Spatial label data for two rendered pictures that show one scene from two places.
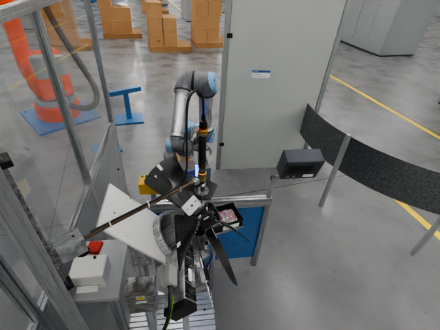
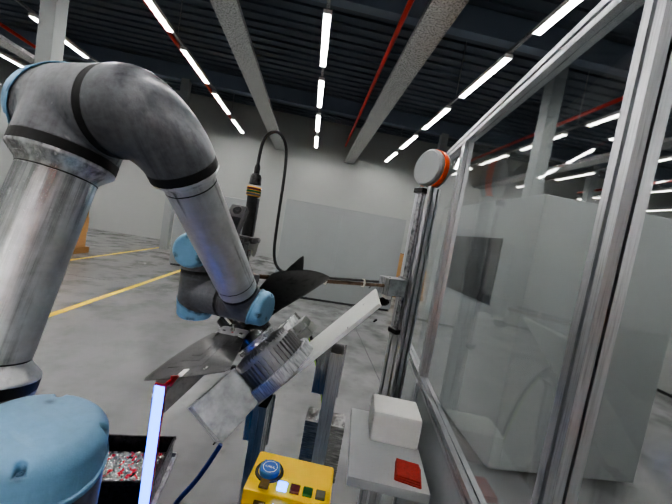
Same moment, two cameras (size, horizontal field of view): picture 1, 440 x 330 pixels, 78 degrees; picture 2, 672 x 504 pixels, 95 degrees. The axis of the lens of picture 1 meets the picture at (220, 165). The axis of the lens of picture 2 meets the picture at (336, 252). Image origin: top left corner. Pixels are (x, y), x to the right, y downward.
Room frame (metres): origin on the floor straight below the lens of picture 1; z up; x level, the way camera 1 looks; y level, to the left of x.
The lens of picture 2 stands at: (1.88, 0.58, 1.56)
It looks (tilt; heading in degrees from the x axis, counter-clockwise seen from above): 4 degrees down; 194
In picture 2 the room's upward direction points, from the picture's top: 10 degrees clockwise
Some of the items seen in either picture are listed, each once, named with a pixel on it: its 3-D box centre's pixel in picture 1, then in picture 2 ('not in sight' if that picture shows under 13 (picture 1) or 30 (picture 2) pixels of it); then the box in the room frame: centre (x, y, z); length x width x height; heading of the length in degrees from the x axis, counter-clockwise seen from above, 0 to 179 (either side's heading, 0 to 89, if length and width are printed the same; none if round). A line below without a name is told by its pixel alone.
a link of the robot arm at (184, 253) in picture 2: (198, 133); (201, 250); (1.29, 0.13, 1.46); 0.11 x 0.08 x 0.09; 10
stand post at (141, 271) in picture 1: (146, 293); (311, 500); (0.84, 0.39, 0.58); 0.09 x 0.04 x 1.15; 10
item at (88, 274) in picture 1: (89, 274); (393, 417); (0.74, 0.62, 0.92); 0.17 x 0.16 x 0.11; 100
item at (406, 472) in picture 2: (93, 247); (408, 472); (0.93, 0.69, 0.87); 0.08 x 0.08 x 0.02; 1
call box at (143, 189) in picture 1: (152, 184); (287, 501); (1.33, 0.44, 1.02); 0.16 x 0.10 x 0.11; 100
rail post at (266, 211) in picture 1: (259, 237); not in sight; (1.47, -0.38, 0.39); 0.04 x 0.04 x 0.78; 10
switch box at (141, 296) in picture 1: (142, 294); (321, 443); (0.75, 0.38, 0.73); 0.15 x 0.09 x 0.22; 100
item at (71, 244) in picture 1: (68, 246); (393, 286); (0.59, 0.53, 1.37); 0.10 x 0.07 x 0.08; 135
